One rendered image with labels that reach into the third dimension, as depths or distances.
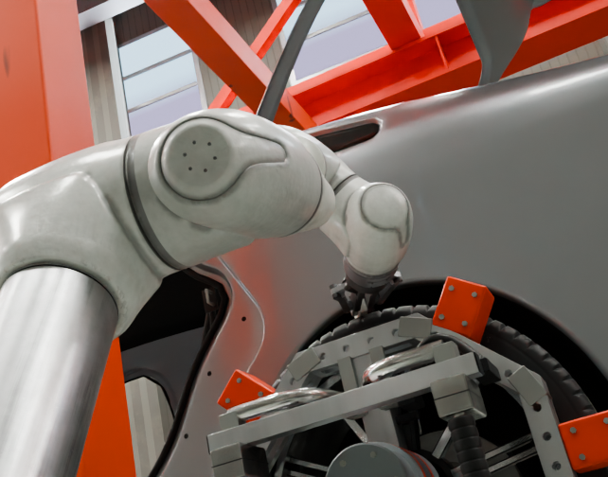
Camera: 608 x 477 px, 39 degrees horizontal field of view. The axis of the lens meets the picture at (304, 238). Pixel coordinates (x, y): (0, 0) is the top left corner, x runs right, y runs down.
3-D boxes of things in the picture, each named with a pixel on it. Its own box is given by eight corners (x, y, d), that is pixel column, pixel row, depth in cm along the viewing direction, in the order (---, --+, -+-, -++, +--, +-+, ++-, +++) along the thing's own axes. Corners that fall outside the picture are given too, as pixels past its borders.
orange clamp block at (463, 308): (479, 347, 144) (495, 297, 146) (469, 337, 137) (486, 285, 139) (440, 335, 147) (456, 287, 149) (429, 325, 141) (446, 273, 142)
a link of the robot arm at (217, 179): (307, 108, 85) (186, 151, 89) (240, 55, 68) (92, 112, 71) (341, 234, 83) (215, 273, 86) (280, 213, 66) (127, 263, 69)
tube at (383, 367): (486, 380, 135) (466, 319, 139) (457, 358, 118) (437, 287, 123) (382, 413, 140) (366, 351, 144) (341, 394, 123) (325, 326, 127)
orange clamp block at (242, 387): (291, 398, 155) (253, 375, 159) (273, 391, 148) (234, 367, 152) (272, 432, 154) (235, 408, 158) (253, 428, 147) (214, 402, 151)
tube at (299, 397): (369, 416, 140) (354, 355, 145) (327, 398, 124) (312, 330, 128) (274, 446, 145) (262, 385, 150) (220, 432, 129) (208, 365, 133)
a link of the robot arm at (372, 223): (420, 247, 136) (357, 198, 140) (436, 199, 122) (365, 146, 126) (376, 293, 133) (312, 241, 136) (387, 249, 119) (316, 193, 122)
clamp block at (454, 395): (488, 416, 120) (477, 380, 122) (474, 407, 112) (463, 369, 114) (454, 427, 121) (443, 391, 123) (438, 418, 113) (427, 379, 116)
